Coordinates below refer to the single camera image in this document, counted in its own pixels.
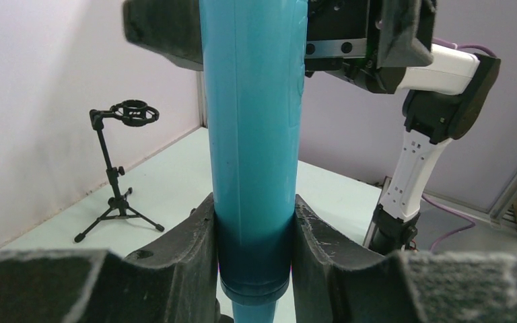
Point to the black tripod shock-mount stand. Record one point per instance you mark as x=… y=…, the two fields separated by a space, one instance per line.
x=132 y=113

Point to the teal microphone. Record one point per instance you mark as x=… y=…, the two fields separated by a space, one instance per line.
x=253 y=59

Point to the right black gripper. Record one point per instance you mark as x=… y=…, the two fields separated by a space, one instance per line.
x=343 y=39

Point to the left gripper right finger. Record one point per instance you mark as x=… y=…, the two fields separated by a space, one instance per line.
x=337 y=280

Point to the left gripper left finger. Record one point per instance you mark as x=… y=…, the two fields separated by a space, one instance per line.
x=172 y=279

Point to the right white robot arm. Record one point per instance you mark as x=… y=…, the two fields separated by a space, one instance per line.
x=444 y=100

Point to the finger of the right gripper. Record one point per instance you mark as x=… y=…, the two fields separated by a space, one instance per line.
x=171 y=28

